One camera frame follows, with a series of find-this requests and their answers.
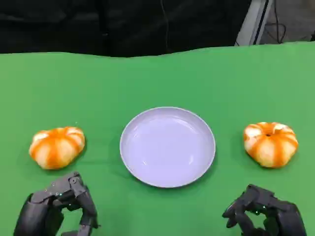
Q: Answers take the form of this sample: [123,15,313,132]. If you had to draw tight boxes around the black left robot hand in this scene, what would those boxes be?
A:
[13,171,102,236]

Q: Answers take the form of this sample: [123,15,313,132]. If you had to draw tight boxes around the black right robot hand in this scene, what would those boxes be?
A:
[222,183,308,236]

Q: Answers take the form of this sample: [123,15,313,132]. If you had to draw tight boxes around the orange white toy bread roll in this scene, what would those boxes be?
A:
[243,121,299,169]
[29,126,86,170]

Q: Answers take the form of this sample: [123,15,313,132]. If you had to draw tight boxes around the lilac plate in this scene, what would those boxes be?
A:
[120,106,217,189]

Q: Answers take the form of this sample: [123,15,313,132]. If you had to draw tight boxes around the green table cloth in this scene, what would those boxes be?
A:
[0,40,315,236]

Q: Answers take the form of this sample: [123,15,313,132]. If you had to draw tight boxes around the black backdrop curtain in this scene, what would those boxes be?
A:
[0,0,254,58]

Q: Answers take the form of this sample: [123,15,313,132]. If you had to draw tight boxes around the black floor cable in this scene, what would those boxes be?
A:
[267,0,288,45]

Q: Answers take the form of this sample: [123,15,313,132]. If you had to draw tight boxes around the grey white frame post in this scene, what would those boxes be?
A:
[236,0,274,47]

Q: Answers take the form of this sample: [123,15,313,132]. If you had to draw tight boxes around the thin black hanging cable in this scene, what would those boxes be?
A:
[159,0,171,50]

